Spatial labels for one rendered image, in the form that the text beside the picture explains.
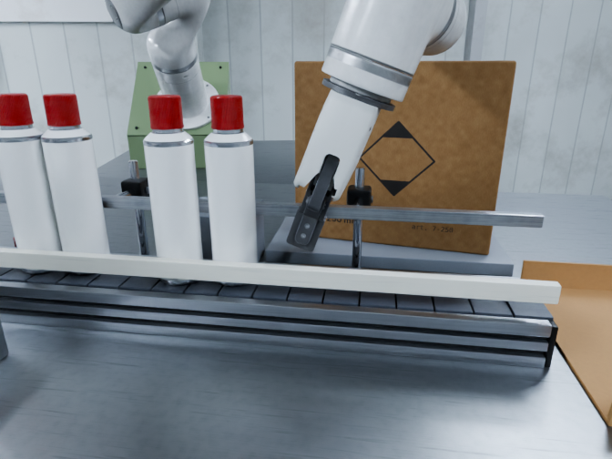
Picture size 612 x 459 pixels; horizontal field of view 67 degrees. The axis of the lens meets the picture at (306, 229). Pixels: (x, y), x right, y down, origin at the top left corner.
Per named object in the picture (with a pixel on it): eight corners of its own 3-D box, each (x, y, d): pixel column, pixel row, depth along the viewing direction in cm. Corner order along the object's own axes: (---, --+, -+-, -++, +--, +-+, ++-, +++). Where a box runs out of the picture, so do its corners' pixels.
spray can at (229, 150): (207, 285, 52) (192, 96, 45) (221, 266, 57) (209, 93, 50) (251, 288, 51) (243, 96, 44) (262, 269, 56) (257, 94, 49)
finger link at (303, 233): (306, 185, 49) (286, 239, 51) (301, 193, 46) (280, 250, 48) (334, 197, 49) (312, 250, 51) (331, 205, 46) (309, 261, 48)
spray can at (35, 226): (11, 273, 55) (-31, 95, 48) (41, 256, 60) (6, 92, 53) (51, 276, 54) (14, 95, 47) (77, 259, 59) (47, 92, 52)
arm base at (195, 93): (154, 133, 131) (135, 86, 114) (155, 82, 139) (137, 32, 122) (221, 127, 132) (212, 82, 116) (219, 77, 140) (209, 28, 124)
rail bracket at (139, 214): (116, 290, 61) (97, 169, 56) (142, 269, 68) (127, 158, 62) (139, 292, 61) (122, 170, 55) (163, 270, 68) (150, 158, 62)
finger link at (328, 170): (339, 126, 44) (329, 154, 49) (311, 195, 41) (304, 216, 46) (351, 130, 44) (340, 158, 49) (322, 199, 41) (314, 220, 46)
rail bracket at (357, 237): (341, 307, 57) (344, 178, 51) (344, 281, 64) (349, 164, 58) (367, 309, 57) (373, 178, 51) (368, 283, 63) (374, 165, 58)
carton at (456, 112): (294, 235, 76) (292, 60, 67) (330, 198, 97) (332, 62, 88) (489, 256, 67) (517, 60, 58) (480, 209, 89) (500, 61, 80)
